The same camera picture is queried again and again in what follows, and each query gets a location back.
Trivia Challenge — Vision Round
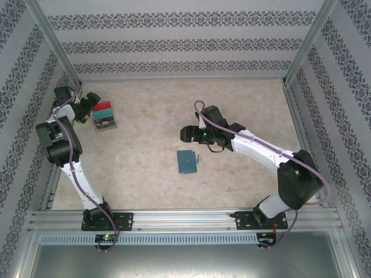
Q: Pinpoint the aluminium right frame post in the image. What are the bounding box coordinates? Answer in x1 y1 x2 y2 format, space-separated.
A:
285 0 339 86

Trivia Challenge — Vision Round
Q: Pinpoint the grey sheet metal panel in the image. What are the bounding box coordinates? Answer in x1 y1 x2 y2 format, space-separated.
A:
16 228 357 278

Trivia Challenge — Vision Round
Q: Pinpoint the slotted grey cable duct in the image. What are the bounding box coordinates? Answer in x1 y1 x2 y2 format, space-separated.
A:
39 233 259 246

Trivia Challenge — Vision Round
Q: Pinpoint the aluminium back rail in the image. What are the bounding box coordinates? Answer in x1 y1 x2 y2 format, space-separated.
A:
78 75 288 85

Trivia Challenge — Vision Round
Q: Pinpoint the red credit card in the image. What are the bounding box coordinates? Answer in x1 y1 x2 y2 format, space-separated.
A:
93 101 112 112

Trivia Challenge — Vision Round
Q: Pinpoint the aluminium left side rail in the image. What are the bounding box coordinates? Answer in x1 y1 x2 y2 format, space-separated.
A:
40 82 84 211

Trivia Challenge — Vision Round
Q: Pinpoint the right controller circuit board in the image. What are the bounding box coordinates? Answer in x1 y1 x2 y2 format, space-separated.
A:
257 231 278 247

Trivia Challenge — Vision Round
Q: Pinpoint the aluminium frame post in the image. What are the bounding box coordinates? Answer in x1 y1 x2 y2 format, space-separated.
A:
285 0 339 86
24 0 85 89

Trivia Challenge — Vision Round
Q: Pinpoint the aluminium left frame post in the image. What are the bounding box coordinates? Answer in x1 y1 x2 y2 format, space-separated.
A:
24 0 85 89

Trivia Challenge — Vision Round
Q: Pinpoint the clear acrylic card box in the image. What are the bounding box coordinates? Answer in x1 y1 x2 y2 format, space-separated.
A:
92 101 119 133

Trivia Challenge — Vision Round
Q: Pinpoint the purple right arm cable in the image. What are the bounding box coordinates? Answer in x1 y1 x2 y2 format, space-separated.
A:
194 100 332 250

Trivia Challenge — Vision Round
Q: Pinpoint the black credit card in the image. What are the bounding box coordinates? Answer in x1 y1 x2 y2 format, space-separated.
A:
94 117 117 129

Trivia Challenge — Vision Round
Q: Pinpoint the aluminium right side rail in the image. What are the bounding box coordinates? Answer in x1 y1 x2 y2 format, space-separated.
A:
281 81 330 209

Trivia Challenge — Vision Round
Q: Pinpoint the left controller circuit board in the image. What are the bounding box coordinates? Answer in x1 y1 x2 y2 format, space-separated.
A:
94 233 120 244

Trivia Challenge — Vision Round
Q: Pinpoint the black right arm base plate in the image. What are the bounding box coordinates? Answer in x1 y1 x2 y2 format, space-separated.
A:
234 210 289 231

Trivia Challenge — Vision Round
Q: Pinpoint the aluminium mounting rail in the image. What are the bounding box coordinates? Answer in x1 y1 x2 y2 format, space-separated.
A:
27 208 345 233

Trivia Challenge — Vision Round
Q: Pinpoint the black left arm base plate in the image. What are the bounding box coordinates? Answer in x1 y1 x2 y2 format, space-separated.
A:
81 212 134 232

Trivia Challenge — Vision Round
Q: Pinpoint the controller circuit board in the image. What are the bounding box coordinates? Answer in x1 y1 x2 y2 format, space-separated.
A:
94 233 120 244
257 231 278 247

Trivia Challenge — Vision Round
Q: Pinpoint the blue card holder wallet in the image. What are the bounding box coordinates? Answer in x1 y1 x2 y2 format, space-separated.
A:
176 149 200 174

